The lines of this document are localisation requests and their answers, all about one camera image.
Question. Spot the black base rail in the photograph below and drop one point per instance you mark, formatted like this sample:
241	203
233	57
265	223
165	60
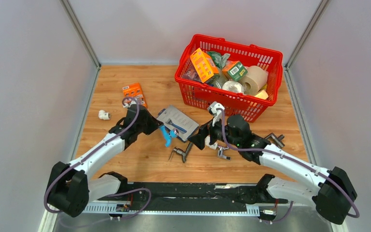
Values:
198	197

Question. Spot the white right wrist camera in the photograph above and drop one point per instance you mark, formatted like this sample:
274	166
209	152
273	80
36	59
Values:
216	110

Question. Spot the green plastic bag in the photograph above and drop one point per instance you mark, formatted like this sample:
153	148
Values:
219	59

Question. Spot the dark metal faucet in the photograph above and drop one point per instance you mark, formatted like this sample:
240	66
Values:
278	140
182	153

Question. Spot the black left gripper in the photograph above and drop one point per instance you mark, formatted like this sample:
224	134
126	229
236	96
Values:
155	124

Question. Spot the white wrapped roll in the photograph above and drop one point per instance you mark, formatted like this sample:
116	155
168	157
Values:
233	86

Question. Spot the orange blister pack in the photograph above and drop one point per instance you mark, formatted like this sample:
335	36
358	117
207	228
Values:
135	90

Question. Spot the yellow sponge block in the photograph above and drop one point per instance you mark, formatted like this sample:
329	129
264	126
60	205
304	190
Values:
262	95

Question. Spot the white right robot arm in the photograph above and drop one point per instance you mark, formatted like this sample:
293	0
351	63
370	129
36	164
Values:
330	192

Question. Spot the orange carton box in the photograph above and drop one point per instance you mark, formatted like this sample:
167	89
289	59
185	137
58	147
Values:
204	66

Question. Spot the white plastic pipe elbow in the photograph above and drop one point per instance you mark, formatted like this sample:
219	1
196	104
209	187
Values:
103	115

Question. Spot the blue plastic water faucet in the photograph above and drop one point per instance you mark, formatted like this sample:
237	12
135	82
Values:
168	134

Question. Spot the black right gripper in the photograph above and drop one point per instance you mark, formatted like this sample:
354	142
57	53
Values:
204	130

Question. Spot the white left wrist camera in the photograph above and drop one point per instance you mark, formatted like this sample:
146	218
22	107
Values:
128	101

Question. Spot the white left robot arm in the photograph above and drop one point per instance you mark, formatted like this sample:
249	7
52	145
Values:
70	186

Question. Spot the green small box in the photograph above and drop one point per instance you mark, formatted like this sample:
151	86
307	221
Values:
234	70

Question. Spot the dark metal faucet right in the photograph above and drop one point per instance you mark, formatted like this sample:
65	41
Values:
278	140

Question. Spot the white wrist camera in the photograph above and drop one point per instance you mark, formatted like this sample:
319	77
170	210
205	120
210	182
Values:
216	110
128	101

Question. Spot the beige toilet paper roll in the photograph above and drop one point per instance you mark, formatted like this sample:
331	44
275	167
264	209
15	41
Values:
254	80

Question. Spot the red plastic shopping basket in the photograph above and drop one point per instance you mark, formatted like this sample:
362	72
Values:
201	95

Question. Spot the blue grey razor box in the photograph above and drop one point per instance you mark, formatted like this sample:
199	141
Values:
173	118

